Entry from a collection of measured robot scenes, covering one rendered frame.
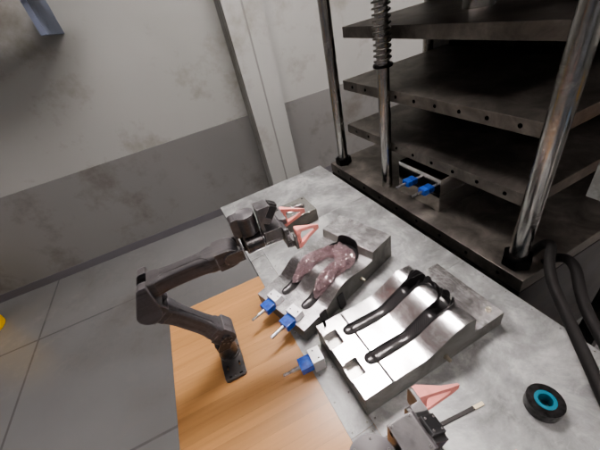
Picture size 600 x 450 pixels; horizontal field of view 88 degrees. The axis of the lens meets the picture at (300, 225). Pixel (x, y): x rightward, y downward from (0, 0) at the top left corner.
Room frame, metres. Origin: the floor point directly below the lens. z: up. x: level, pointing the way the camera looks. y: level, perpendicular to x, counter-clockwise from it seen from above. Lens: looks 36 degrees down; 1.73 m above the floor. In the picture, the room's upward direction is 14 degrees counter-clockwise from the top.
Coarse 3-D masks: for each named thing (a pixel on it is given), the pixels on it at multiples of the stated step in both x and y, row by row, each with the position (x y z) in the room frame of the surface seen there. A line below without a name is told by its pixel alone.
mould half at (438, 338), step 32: (384, 288) 0.66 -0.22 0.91; (416, 288) 0.61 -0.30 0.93; (448, 288) 0.63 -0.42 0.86; (352, 320) 0.59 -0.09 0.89; (384, 320) 0.56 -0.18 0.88; (448, 320) 0.48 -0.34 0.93; (480, 320) 0.50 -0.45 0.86; (352, 352) 0.48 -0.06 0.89; (416, 352) 0.44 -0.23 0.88; (448, 352) 0.44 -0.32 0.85; (352, 384) 0.41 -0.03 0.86; (384, 384) 0.38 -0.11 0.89
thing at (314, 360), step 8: (312, 352) 0.54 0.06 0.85; (320, 352) 0.53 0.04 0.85; (296, 360) 0.53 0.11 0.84; (304, 360) 0.52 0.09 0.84; (312, 360) 0.51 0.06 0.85; (320, 360) 0.51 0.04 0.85; (296, 368) 0.51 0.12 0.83; (304, 368) 0.50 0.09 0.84; (312, 368) 0.50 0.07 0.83; (320, 368) 0.50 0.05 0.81
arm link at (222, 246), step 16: (224, 240) 0.69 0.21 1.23; (192, 256) 0.66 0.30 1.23; (208, 256) 0.64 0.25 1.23; (224, 256) 0.64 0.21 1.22; (144, 272) 0.64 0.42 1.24; (160, 272) 0.63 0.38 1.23; (176, 272) 0.62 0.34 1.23; (192, 272) 0.62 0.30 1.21; (208, 272) 0.63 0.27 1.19; (144, 288) 0.58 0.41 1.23; (160, 288) 0.60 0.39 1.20; (144, 304) 0.57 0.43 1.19; (144, 320) 0.57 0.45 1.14; (160, 320) 0.57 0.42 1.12
